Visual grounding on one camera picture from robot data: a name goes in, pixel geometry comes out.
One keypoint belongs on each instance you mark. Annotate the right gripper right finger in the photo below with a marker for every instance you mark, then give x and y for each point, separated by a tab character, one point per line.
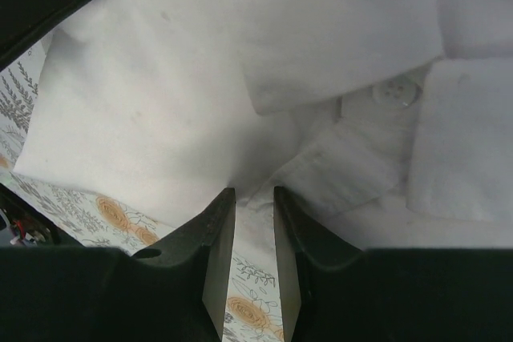
333	291

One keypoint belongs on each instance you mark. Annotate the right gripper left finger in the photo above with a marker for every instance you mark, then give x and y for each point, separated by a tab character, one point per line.
173	290

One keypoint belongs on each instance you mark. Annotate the white long sleeve shirt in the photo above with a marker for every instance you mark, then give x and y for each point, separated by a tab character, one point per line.
390	119

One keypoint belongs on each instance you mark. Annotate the floral patterned table mat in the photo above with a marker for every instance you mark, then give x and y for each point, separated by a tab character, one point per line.
252	311

